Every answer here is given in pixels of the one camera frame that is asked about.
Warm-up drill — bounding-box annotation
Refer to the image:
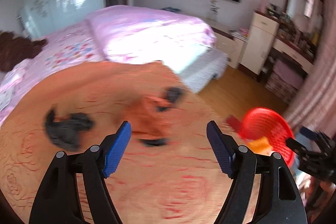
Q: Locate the person's right hand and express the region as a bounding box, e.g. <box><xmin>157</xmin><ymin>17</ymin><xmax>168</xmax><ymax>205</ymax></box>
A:
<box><xmin>304</xmin><ymin>178</ymin><xmax>335</xmax><ymax>211</ymax></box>

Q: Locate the orange foam piece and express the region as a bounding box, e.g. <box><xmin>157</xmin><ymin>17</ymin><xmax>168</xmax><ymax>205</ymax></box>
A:
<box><xmin>247</xmin><ymin>136</ymin><xmax>273</xmax><ymax>156</ymax></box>

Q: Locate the red plastic basket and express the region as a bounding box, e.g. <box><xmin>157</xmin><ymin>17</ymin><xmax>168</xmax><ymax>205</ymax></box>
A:
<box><xmin>226</xmin><ymin>107</ymin><xmax>295</xmax><ymax>167</ymax></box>

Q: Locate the white tall cabinet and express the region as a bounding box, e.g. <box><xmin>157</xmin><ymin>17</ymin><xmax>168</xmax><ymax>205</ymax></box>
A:
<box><xmin>240</xmin><ymin>11</ymin><xmax>279</xmax><ymax>75</ymax></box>

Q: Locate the orange rose pattern blanket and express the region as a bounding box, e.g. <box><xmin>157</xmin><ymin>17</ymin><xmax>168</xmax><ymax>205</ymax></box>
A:
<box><xmin>0</xmin><ymin>60</ymin><xmax>263</xmax><ymax>224</ymax></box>

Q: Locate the white bedside table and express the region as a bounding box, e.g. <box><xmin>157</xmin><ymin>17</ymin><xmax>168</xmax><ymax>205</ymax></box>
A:
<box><xmin>213</xmin><ymin>27</ymin><xmax>247</xmax><ymax>69</ymax></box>

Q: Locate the pink pillow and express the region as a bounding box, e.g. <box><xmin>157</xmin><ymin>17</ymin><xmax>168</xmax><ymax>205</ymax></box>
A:
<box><xmin>1</xmin><ymin>68</ymin><xmax>25</xmax><ymax>111</ymax></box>

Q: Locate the crumpled brown wrapper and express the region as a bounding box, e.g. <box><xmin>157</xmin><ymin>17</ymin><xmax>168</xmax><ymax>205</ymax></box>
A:
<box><xmin>123</xmin><ymin>96</ymin><xmax>180</xmax><ymax>147</ymax></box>

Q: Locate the pink thermos bottle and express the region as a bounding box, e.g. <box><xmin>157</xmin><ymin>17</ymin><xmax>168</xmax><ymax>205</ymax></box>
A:
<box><xmin>258</xmin><ymin>0</ymin><xmax>269</xmax><ymax>14</ymax></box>

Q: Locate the pink floral bed sheet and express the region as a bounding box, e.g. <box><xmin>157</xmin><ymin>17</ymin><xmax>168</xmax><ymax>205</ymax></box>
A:
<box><xmin>1</xmin><ymin>21</ymin><xmax>105</xmax><ymax>123</ymax></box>

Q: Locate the brown teddy bear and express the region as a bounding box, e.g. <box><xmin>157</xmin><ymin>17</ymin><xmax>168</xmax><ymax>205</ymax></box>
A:
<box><xmin>0</xmin><ymin>31</ymin><xmax>48</xmax><ymax>72</ymax></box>

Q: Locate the pink folded duvet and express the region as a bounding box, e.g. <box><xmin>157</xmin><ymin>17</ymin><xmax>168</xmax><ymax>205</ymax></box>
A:
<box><xmin>85</xmin><ymin>5</ymin><xmax>216</xmax><ymax>74</ymax></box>

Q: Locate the dresser mirror brown frame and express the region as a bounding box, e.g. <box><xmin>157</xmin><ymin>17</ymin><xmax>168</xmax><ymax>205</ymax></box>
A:
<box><xmin>284</xmin><ymin>0</ymin><xmax>324</xmax><ymax>34</ymax></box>

